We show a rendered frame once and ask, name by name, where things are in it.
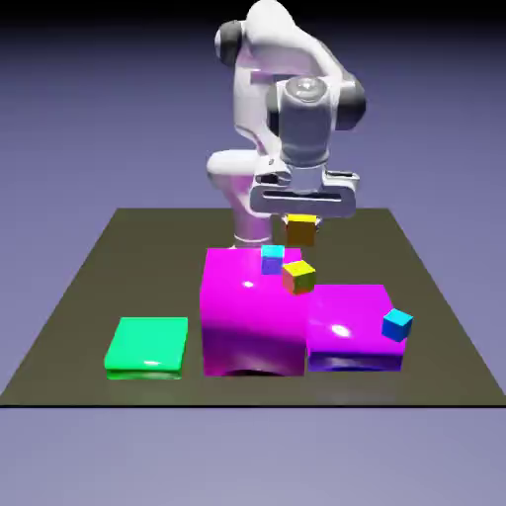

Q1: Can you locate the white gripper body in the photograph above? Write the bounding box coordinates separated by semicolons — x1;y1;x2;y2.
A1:
249;182;357;219

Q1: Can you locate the small yellow cube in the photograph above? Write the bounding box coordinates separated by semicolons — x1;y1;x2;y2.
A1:
285;213;318;248
281;259;317;296

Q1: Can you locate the small cyan cube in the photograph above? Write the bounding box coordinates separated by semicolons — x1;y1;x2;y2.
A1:
380;307;415;344
260;244;287;277

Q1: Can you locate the large tall magenta box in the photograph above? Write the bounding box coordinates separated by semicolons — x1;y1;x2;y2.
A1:
199;247;309;378

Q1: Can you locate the large low magenta box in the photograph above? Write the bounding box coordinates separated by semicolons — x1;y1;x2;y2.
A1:
305;283;408;374

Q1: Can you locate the large green box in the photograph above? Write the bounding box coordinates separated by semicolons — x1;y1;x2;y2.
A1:
103;316;190;381

